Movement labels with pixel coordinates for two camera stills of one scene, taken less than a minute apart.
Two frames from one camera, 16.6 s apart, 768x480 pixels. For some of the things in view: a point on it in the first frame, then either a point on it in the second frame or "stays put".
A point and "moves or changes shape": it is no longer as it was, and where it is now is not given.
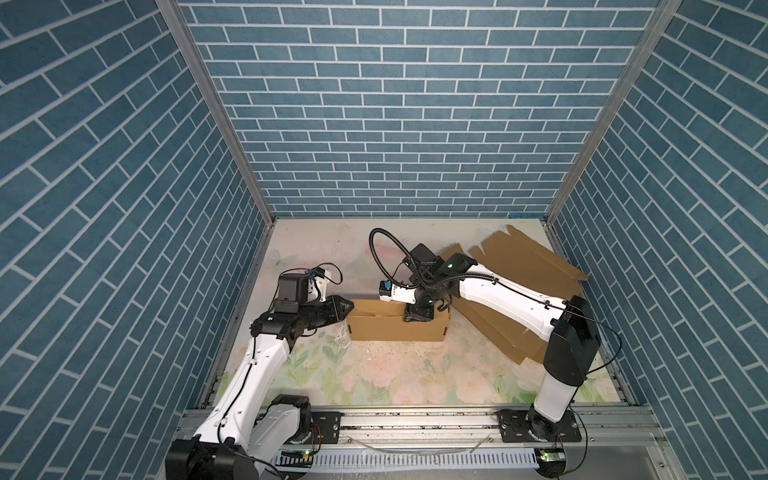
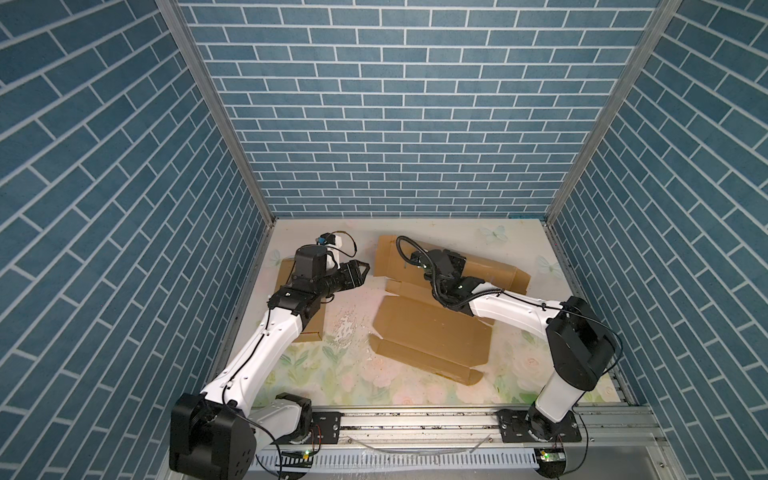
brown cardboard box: [383, 320] moves or changes shape
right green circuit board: [551, 456] stays put
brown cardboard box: [522, 259] -> [410, 321]
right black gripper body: [425, 296] stays put
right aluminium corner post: [651, 34] stays put
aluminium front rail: [378, 429] stays put
